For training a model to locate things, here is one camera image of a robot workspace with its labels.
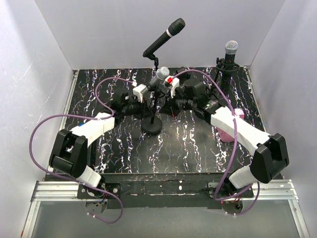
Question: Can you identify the aluminium frame rail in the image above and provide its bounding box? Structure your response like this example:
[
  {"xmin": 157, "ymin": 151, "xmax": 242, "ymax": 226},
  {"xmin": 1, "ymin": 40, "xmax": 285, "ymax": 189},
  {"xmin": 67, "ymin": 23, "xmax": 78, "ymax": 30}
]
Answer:
[{"xmin": 21, "ymin": 69, "xmax": 310, "ymax": 238}]

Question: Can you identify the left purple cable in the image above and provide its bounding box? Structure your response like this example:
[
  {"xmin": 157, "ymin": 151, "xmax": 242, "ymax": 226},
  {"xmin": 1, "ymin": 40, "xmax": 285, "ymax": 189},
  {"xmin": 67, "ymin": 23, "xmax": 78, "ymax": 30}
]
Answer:
[{"xmin": 29, "ymin": 77, "xmax": 139, "ymax": 224}]

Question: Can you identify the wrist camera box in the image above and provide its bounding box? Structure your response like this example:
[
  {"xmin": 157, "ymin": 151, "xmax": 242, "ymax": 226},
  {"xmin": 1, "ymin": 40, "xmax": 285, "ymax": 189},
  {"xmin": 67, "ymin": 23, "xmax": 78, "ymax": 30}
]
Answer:
[
  {"xmin": 165, "ymin": 76, "xmax": 179, "ymax": 98},
  {"xmin": 133, "ymin": 84, "xmax": 148, "ymax": 103}
]

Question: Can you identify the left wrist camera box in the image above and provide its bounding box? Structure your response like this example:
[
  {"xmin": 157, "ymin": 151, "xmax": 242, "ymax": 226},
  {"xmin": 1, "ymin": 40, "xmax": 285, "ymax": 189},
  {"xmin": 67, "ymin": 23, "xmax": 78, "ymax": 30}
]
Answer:
[{"xmin": 133, "ymin": 84, "xmax": 148, "ymax": 103}]

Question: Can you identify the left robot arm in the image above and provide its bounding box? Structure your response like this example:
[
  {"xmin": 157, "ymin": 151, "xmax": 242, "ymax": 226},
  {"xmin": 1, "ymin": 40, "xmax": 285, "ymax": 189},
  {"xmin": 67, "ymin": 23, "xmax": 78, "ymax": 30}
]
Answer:
[{"xmin": 49, "ymin": 93, "xmax": 153, "ymax": 198}]

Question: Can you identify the right shock mount stand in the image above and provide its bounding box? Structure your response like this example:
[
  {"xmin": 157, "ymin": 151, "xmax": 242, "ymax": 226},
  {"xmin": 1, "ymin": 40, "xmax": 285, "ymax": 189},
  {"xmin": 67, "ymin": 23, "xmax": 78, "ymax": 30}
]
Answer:
[{"xmin": 215, "ymin": 54, "xmax": 240, "ymax": 96}]

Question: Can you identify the pink wedge block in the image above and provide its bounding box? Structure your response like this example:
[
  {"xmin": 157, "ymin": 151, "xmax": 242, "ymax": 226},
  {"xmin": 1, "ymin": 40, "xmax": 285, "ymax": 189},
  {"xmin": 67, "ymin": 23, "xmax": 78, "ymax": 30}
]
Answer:
[{"xmin": 219, "ymin": 108, "xmax": 245, "ymax": 143}]

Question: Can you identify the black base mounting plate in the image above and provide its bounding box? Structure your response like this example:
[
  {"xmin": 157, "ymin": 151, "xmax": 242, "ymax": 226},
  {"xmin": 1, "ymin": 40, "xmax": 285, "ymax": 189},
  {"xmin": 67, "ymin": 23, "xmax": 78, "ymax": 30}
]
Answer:
[{"xmin": 76, "ymin": 172, "xmax": 255, "ymax": 210}]

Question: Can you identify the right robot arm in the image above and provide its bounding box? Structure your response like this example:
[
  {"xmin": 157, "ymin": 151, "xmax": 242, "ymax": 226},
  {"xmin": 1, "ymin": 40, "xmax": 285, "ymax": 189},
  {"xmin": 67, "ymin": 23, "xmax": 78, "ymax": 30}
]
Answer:
[{"xmin": 160, "ymin": 76, "xmax": 289, "ymax": 197}]

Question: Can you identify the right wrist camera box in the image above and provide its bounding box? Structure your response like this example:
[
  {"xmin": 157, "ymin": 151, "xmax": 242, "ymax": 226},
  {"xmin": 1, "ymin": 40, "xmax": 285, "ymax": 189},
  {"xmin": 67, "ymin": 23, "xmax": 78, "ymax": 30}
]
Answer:
[{"xmin": 165, "ymin": 76, "xmax": 179, "ymax": 98}]

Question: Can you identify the silver mesh microphone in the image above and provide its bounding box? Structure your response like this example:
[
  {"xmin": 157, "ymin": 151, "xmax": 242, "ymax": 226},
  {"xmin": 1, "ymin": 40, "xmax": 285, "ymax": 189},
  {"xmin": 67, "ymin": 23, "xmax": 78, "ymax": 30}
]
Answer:
[
  {"xmin": 87, "ymin": 144, "xmax": 97, "ymax": 169},
  {"xmin": 220, "ymin": 40, "xmax": 239, "ymax": 87},
  {"xmin": 147, "ymin": 66, "xmax": 170, "ymax": 90}
]

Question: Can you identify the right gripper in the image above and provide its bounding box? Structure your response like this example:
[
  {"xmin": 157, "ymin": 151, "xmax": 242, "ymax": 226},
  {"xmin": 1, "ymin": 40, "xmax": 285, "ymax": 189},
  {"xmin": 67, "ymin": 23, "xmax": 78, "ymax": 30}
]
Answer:
[{"xmin": 159, "ymin": 88, "xmax": 196, "ymax": 118}]

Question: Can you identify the tall black foam microphone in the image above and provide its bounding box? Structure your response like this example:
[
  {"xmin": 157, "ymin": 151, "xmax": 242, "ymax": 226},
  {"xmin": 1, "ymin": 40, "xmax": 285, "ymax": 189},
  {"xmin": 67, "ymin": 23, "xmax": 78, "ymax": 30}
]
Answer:
[{"xmin": 143, "ymin": 18, "xmax": 186, "ymax": 58}]

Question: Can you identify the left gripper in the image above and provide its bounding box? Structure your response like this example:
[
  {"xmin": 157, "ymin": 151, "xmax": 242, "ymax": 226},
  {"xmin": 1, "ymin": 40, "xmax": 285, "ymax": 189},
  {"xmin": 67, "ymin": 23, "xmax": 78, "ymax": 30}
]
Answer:
[{"xmin": 122, "ymin": 96, "xmax": 154, "ymax": 120}]

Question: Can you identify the round base stand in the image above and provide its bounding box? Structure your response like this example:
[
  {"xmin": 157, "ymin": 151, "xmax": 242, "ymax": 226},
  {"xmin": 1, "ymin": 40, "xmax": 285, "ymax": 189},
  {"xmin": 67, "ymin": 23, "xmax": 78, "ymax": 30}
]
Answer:
[{"xmin": 141, "ymin": 89, "xmax": 162, "ymax": 135}]

